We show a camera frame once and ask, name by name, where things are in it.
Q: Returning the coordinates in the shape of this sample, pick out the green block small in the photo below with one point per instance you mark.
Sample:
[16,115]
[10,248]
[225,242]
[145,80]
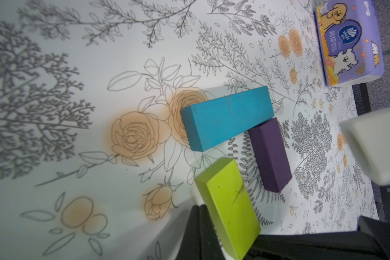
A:
[222,189]

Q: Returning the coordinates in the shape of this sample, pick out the purple block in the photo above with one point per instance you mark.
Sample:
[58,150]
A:
[270,154]

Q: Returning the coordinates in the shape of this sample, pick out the teal block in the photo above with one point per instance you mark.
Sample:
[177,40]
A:
[213,122]

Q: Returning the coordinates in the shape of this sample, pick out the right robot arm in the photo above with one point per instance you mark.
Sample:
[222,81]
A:
[368,137]

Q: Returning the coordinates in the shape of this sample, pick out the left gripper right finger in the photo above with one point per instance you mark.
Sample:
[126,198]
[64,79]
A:
[371,241]

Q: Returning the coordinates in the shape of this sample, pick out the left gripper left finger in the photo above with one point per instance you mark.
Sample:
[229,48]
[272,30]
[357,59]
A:
[200,241]

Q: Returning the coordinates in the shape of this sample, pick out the purple tissue pack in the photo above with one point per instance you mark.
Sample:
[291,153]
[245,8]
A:
[349,38]

